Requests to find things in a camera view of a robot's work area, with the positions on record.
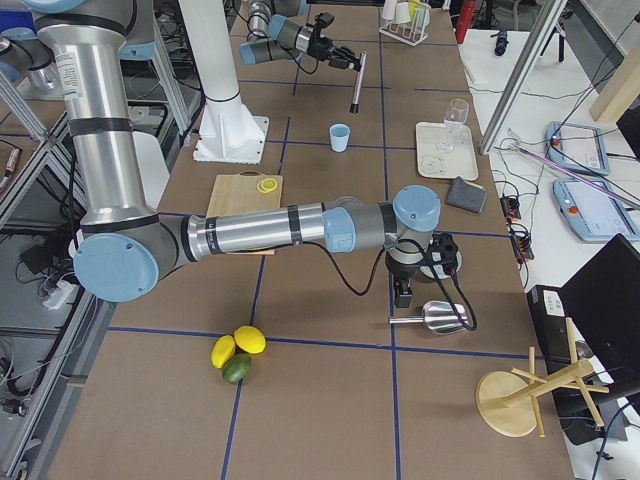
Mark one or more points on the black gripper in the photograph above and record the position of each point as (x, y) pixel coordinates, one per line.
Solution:
(401, 277)
(317, 48)

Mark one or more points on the steel stirring rod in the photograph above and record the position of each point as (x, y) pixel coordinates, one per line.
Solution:
(359, 68)

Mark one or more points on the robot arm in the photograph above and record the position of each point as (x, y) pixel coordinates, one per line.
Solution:
(128, 247)
(273, 36)

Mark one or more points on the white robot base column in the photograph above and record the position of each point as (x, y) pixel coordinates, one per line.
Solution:
(228, 132)

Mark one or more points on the blue cup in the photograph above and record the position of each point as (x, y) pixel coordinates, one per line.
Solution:
(339, 137)

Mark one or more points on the lemon slice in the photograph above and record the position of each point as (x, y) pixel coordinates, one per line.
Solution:
(267, 185)

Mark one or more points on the green bowl of ice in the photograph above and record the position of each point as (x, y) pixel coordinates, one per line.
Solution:
(433, 272)

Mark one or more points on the metal ice scoop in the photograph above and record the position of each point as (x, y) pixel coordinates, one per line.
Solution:
(438, 317)

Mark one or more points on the dark grey cloth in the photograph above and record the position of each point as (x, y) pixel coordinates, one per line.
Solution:
(466, 195)

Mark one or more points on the clear glass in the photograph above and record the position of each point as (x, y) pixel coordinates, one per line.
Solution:
(454, 119)

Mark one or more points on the red cylinder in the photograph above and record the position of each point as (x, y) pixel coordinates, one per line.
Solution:
(465, 18)

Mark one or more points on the cream bear tray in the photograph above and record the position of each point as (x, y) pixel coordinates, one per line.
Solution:
(445, 152)

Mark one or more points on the black box with label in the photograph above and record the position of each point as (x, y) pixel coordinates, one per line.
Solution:
(549, 309)

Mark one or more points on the wooden stand with base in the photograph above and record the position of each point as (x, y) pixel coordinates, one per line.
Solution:
(508, 401)

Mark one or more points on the wooden cutting board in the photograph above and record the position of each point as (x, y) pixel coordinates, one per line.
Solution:
(237, 194)

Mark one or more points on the green lime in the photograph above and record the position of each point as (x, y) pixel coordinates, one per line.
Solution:
(237, 368)

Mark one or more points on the whole yellow lemons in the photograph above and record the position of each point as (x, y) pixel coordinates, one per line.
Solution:
(223, 350)

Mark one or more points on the black monitor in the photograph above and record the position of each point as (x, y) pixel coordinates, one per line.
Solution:
(602, 298)

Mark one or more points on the near teach pendant tablet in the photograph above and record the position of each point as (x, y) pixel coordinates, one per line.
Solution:
(593, 216)

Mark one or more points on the teach pendant tablet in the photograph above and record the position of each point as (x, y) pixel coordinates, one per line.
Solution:
(593, 216)
(580, 148)

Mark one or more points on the far teach pendant tablet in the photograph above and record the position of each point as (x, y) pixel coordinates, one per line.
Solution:
(580, 148)

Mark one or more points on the white wire cup rack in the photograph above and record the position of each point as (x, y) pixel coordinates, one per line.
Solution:
(405, 21)

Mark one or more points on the aluminium frame post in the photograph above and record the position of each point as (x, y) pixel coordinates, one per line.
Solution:
(541, 30)

